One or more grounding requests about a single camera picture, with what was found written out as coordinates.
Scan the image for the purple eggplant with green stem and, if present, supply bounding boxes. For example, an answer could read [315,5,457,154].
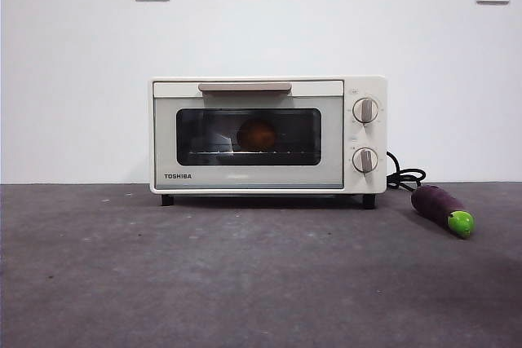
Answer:
[410,183,476,240]

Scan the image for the brown potato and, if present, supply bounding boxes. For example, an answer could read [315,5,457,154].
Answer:
[237,118,277,152]

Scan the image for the black oven power cable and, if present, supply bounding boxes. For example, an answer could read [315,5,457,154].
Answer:
[386,150,427,192]

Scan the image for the white glass oven door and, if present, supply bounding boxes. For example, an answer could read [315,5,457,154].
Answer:
[153,81,345,191]

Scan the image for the beige timer oven knob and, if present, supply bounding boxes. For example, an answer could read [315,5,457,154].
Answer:
[352,147,379,174]

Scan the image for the beige temperature oven knob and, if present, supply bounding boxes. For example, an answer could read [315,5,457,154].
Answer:
[352,97,379,125]

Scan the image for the white toaster oven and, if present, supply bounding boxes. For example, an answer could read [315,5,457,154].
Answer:
[148,74,388,210]

